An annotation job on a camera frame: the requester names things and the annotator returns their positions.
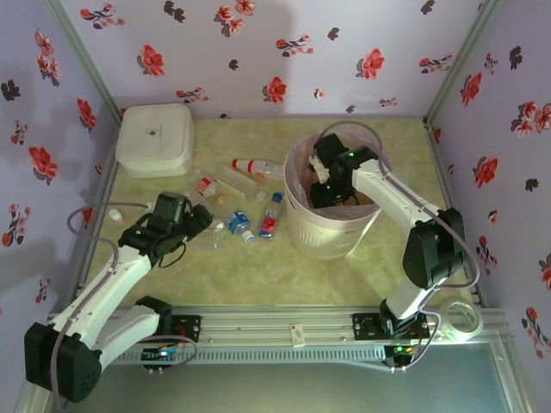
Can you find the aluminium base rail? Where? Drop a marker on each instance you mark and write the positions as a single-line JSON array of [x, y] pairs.
[[258, 327]]

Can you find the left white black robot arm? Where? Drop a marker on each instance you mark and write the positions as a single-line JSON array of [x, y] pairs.
[[107, 284]]

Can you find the clear bottle red cap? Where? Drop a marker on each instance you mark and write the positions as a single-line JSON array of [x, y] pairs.
[[247, 164]]

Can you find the aluminium frame bar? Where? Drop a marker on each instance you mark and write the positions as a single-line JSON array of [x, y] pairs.
[[23, 406], [508, 387]]

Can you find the red label tan cap bottle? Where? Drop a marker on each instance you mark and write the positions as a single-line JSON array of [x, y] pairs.
[[206, 187]]

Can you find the clear tape roll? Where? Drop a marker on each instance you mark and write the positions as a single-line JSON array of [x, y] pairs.
[[473, 329]]

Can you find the white tag red mark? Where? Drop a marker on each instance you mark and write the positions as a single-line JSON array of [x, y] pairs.
[[297, 337]]

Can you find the clear bottle green white label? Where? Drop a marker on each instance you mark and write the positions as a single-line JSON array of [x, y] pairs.
[[218, 224]]

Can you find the white plastic waste bin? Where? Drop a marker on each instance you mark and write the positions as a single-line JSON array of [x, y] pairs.
[[318, 236]]

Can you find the aluminium side rail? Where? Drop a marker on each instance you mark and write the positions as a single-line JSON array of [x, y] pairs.
[[447, 189], [104, 180]]

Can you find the pink plastic bin liner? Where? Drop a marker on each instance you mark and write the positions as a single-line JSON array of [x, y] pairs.
[[299, 180]]

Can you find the aluminium corner post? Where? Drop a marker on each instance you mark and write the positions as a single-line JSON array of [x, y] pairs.
[[469, 43], [82, 51]]

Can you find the white square lidded container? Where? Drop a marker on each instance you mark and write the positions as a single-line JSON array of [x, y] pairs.
[[155, 133]]

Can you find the long clear square bottle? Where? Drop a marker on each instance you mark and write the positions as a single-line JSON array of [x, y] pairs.
[[239, 185]]

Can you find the blue cap flower label bottle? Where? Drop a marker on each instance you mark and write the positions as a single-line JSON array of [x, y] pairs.
[[269, 219]]

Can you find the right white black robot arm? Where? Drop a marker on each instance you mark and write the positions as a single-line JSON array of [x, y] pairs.
[[387, 189]]

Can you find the green circuit board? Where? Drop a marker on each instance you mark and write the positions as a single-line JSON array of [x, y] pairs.
[[155, 353], [398, 349]]

